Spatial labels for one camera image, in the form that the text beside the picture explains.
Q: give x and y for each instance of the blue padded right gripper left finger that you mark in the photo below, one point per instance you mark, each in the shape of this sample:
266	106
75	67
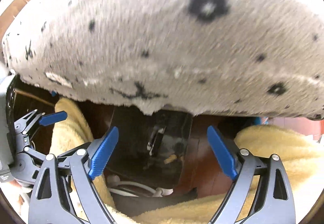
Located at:
50	201

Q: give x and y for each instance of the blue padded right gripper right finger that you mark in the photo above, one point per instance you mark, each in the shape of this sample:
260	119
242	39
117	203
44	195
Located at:
273	200

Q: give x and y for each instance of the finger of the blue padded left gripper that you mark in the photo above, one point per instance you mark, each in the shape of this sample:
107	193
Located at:
53	118

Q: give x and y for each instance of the small yellow toy piece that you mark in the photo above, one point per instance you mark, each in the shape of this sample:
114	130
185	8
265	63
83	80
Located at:
170	159

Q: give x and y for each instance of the black trash bin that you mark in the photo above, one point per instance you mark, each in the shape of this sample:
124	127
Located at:
131	160

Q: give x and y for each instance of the yellow fluffy trousers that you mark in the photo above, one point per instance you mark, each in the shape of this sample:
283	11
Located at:
302	159

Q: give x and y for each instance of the grey patterned fleece bedspread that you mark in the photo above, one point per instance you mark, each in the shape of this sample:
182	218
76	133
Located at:
230	57

